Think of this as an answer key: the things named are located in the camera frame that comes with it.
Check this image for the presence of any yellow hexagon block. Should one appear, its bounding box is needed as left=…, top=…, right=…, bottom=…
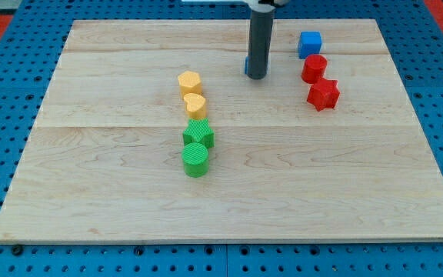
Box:
left=178, top=71, right=202, bottom=98

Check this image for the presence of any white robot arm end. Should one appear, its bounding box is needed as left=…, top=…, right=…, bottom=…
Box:
left=242, top=0, right=291, bottom=13

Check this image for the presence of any red cylinder block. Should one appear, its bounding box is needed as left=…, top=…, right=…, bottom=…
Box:
left=301, top=54, right=328, bottom=84

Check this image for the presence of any yellow heart block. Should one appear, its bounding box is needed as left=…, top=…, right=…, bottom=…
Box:
left=183, top=93, right=207, bottom=120

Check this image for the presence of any red star block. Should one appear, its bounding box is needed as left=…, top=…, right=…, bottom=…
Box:
left=307, top=78, right=340, bottom=111

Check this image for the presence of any wooden board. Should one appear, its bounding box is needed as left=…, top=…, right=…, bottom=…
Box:
left=0, top=19, right=443, bottom=245

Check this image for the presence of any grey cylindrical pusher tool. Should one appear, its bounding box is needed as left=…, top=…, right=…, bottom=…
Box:
left=246, top=10, right=275, bottom=80

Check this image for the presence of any green star block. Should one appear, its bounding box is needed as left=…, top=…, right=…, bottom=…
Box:
left=182, top=118, right=215, bottom=149

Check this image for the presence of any green cylinder block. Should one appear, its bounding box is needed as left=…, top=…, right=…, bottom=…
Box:
left=182, top=142, right=209, bottom=178

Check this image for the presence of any blue cube block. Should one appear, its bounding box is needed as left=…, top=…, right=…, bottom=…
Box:
left=298, top=31, right=322, bottom=59

